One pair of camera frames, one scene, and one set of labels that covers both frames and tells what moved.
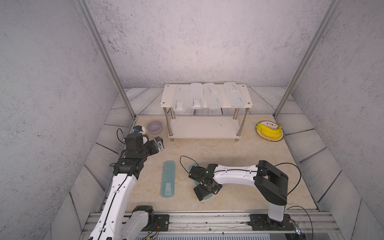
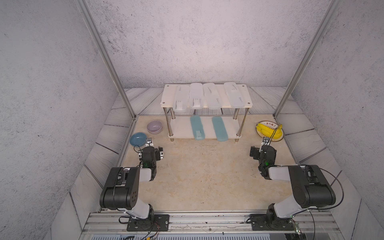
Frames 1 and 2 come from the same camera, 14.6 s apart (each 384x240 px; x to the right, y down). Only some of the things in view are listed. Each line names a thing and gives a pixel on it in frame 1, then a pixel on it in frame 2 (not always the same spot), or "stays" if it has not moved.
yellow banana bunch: (272, 133) stays
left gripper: (155, 149) to (157, 153)
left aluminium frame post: (96, 35) stays
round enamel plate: (271, 124) stays
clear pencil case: (196, 96) stays
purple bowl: (154, 127) stays
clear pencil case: (181, 101) stays
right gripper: (201, 193) to (257, 152)
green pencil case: (168, 179) to (198, 128)
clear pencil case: (235, 97) stays
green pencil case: (208, 197) to (221, 131)
